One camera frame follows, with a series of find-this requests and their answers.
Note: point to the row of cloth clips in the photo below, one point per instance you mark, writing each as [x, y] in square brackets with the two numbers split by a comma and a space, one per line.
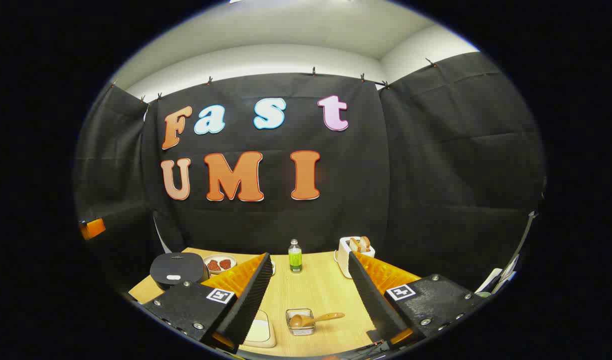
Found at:
[314, 70]

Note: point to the black backdrop cloth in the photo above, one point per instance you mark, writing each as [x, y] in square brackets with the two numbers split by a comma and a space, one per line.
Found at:
[436, 175]

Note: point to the green drink bottle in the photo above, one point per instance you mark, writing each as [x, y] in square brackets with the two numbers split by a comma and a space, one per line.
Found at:
[295, 259]

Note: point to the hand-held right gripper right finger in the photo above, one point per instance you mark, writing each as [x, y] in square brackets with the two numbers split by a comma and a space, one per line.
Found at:
[368, 295]

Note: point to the white toaster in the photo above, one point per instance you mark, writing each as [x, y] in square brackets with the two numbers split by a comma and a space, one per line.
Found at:
[343, 260]

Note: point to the toast bread slice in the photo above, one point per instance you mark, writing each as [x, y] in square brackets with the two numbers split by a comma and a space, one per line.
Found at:
[354, 244]
[365, 243]

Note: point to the black rice cooker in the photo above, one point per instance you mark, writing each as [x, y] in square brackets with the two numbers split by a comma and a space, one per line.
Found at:
[178, 267]

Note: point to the white divided bean plate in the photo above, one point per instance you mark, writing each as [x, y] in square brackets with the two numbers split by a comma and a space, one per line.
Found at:
[219, 265]

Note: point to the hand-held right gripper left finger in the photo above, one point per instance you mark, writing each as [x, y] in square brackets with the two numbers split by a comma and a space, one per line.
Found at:
[253, 295]

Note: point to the wooden spoon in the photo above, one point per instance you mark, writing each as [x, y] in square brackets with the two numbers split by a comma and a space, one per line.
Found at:
[316, 318]

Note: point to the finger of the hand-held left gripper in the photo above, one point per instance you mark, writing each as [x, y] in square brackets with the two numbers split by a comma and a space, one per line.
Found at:
[93, 228]

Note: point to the white tray of rice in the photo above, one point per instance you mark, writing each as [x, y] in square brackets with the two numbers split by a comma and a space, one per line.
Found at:
[260, 331]

